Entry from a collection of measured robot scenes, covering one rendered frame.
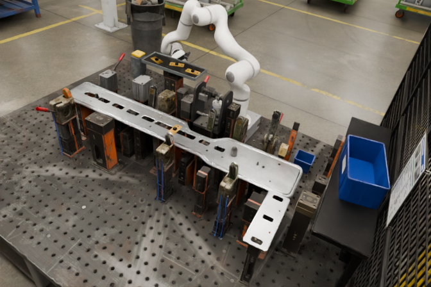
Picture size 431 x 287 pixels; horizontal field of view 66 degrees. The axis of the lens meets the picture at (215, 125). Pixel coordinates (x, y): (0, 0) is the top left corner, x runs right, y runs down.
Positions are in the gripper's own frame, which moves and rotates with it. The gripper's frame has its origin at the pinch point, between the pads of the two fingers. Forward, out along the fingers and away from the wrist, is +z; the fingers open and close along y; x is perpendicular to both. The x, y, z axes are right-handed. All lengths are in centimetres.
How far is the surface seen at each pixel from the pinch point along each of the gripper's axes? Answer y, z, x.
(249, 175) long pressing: -8, 90, -32
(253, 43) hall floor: -82, -288, -130
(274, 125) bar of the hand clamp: -29, 74, -27
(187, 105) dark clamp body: 4.9, 42.5, -8.6
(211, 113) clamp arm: -5, 55, -14
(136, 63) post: 22.2, 4.5, 14.9
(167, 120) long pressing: 18, 47, -8
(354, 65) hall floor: -189, -216, -212
